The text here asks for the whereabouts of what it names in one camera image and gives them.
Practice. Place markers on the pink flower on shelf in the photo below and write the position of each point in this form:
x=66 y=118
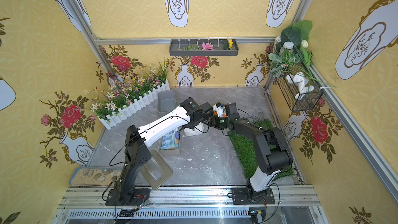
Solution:
x=207 y=46

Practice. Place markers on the orange tissue box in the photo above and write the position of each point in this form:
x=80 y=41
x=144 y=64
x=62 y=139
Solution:
x=215 y=106

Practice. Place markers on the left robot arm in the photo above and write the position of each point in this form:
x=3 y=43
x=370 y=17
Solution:
x=136 y=149

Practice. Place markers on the white picket fence flower planter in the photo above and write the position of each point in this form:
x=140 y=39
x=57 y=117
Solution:
x=122 y=99

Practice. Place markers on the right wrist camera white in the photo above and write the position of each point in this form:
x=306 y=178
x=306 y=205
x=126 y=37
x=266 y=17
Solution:
x=221 y=112

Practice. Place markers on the yellow figure on shelf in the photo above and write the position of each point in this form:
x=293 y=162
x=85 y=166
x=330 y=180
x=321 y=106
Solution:
x=230 y=44

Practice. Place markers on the green leafy artificial plant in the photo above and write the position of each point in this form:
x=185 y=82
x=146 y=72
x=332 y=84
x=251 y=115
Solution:
x=291 y=52

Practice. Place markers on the tray of sand and stones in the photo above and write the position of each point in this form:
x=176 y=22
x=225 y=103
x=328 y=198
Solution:
x=94 y=176

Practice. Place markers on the green artificial grass mat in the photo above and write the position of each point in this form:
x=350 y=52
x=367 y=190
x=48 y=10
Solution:
x=246 y=152

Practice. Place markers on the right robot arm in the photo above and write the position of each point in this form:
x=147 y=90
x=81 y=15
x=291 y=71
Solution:
x=270 y=147

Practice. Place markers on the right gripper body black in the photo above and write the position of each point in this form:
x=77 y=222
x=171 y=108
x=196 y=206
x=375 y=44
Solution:
x=226 y=122

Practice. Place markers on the beige tissue box lid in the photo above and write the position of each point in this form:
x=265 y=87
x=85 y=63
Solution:
x=156 y=171

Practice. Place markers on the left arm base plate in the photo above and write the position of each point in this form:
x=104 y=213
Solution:
x=136 y=198

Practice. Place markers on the black wire wall basket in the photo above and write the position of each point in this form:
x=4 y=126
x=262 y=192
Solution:
x=289 y=91

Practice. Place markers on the white tissue box lid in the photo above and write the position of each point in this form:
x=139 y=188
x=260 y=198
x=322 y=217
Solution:
x=197 y=130

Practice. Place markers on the white cloth in basket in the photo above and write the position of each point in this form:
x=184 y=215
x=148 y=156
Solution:
x=301 y=83

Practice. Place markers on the grey wall shelf tray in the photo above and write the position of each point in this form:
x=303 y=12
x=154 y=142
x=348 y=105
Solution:
x=194 y=47

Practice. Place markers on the beige tissue box base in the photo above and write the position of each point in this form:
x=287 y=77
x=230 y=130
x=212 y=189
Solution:
x=173 y=152

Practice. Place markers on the grey plastic bin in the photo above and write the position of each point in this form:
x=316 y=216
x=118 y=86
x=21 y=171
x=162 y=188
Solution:
x=166 y=102

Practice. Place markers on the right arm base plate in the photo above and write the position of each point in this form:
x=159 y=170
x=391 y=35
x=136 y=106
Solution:
x=242 y=196

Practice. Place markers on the blue tissue paper pack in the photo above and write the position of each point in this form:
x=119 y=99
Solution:
x=171 y=140

